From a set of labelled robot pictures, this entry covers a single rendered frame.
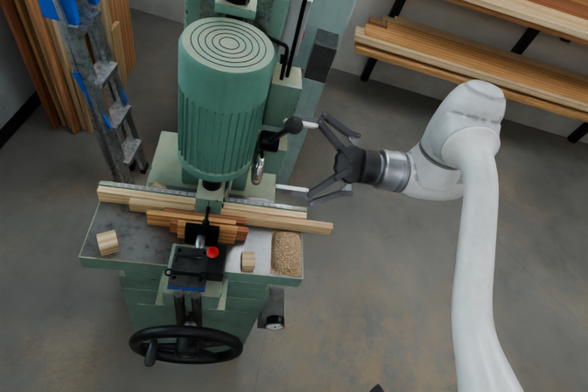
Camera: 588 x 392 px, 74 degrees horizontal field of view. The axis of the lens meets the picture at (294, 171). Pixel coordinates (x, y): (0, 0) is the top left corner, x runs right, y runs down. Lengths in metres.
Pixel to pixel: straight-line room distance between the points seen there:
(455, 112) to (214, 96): 0.43
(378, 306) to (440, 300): 0.39
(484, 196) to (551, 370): 2.10
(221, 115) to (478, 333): 0.56
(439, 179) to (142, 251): 0.78
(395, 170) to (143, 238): 0.71
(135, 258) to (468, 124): 0.87
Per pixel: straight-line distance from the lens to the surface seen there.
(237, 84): 0.69
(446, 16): 3.30
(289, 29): 1.03
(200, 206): 1.05
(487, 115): 0.76
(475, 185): 0.71
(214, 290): 1.03
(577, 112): 3.48
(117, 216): 1.20
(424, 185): 0.85
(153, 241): 1.15
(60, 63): 2.37
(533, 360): 2.68
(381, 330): 2.22
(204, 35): 0.75
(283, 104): 1.05
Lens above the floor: 1.92
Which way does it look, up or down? 49 degrees down
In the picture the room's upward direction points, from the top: 21 degrees clockwise
